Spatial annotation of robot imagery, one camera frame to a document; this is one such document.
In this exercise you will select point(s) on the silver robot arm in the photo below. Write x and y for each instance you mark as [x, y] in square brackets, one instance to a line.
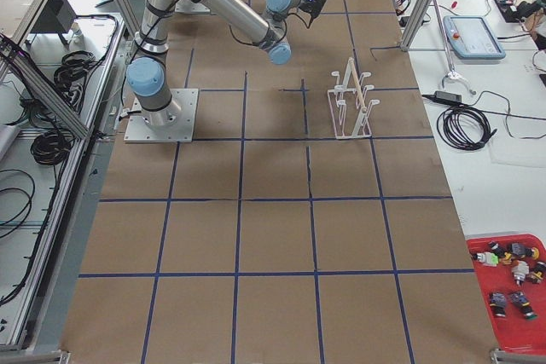
[146, 72]

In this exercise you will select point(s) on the teach pendant tablet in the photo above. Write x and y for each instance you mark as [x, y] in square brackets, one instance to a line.
[472, 38]

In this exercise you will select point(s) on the black power adapter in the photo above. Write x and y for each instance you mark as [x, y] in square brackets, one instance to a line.
[444, 98]

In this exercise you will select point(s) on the brown paper table cover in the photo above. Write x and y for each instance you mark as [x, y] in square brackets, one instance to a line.
[266, 239]

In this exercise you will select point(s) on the red parts tray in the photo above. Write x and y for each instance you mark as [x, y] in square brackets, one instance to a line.
[511, 274]

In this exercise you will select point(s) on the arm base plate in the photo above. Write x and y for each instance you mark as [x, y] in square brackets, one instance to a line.
[174, 124]
[188, 7]

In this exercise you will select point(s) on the white wire cup rack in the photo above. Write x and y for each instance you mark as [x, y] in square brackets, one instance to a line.
[350, 108]

